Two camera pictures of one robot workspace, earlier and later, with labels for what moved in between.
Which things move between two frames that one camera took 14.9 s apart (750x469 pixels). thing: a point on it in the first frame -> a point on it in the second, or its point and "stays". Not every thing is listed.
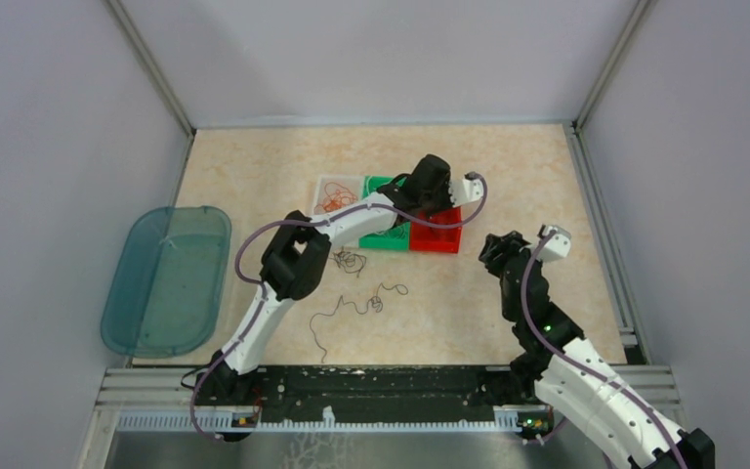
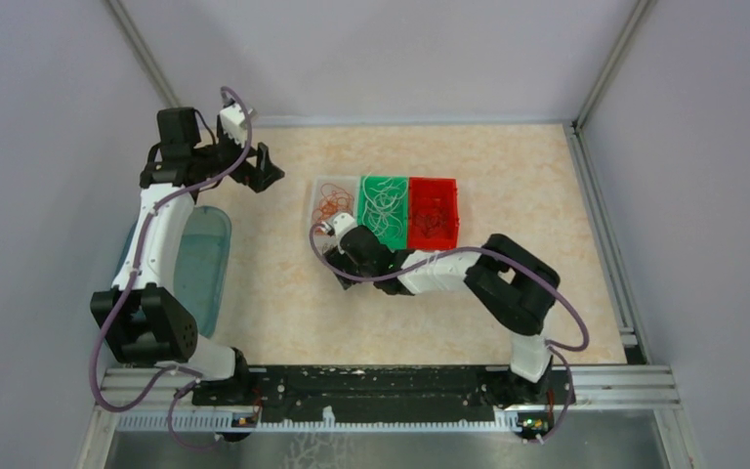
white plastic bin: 335,191 stays
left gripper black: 448,203 -> 257,179
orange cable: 336,195 stays
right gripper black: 498,248 -> 338,258
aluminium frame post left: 137,39 stays
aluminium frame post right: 612,58 stays
